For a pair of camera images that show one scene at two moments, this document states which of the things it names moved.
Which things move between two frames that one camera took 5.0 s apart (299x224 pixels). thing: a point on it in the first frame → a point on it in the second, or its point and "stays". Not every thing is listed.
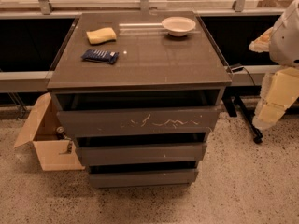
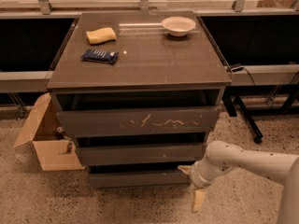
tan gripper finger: [262, 44] → [199, 196]
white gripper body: [286, 44] → [195, 175]
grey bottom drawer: [172, 175] stays
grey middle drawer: [102, 154] stays
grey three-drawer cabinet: [139, 93] stays
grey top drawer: [152, 121] stays
